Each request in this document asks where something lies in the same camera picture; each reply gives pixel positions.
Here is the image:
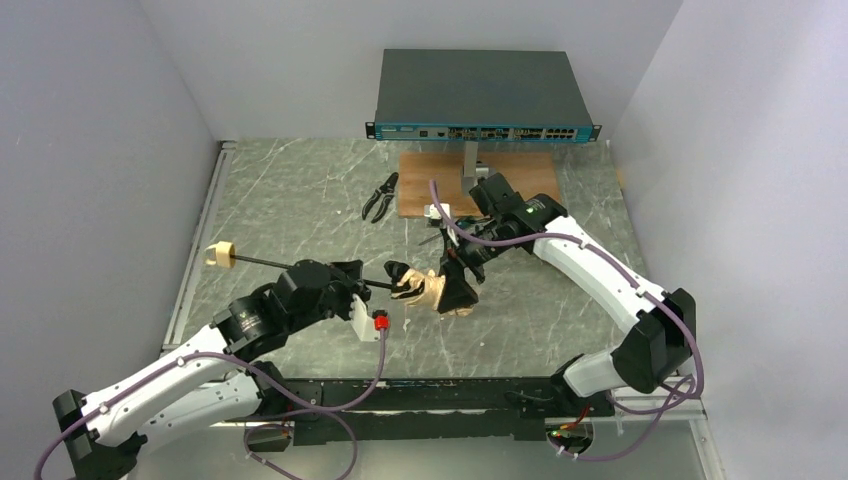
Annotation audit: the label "beige folding umbrella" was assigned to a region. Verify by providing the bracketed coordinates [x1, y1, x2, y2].
[203, 241, 474, 317]

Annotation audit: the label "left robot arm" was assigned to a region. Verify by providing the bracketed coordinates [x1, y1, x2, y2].
[53, 260, 385, 479]

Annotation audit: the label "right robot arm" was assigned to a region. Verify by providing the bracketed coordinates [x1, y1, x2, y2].
[429, 174, 696, 404]

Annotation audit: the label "wooden board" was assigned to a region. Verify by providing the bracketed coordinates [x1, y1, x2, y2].
[397, 152, 566, 220]

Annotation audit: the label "grey metal stand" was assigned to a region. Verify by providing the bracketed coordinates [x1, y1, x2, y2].
[460, 141, 496, 194]

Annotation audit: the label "black pliers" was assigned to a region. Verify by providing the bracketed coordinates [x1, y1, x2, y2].
[361, 172, 399, 224]

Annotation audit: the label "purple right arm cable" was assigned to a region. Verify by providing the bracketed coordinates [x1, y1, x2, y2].
[429, 178, 705, 463]

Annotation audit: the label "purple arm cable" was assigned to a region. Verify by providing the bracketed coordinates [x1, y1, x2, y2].
[33, 324, 392, 480]
[429, 178, 705, 463]

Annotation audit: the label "green handled screwdriver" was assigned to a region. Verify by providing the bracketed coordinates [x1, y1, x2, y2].
[418, 230, 451, 246]

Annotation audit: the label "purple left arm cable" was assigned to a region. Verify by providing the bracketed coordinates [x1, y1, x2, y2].
[33, 324, 392, 480]

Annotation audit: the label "grey network switch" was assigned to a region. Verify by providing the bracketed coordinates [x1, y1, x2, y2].
[365, 49, 602, 144]

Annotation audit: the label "white aluminium table rail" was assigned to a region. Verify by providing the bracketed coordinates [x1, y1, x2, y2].
[160, 140, 238, 357]

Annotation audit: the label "aluminium front frame rail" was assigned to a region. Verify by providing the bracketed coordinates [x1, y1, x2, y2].
[105, 380, 730, 480]

